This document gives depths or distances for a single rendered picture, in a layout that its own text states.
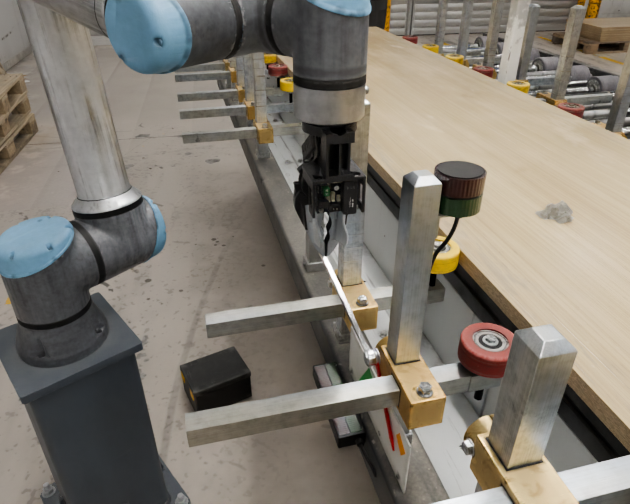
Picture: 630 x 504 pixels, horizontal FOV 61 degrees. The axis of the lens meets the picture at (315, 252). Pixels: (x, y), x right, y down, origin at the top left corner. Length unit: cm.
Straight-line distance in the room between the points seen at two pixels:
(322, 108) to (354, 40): 8
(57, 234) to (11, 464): 97
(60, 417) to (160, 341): 96
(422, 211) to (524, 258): 39
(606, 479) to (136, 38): 63
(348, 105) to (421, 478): 54
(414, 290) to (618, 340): 31
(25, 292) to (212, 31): 72
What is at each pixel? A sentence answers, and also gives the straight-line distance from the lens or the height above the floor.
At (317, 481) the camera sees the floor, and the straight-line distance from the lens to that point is 171.
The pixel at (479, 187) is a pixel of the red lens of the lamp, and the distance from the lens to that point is 64.
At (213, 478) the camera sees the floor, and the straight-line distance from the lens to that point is 174.
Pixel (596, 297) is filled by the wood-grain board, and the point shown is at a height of 90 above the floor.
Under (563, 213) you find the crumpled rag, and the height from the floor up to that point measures 91.
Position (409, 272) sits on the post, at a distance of 67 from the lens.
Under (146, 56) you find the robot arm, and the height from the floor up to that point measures 127.
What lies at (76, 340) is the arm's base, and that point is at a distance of 125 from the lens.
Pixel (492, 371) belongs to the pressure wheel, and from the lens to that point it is 76.
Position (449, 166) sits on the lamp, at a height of 115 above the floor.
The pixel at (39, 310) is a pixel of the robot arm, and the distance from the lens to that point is 121.
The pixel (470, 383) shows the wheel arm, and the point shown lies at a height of 85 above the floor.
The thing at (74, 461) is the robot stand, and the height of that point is 35.
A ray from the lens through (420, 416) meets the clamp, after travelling 74.
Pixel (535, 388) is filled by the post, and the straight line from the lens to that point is 48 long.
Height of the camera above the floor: 139
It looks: 31 degrees down
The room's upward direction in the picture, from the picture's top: straight up
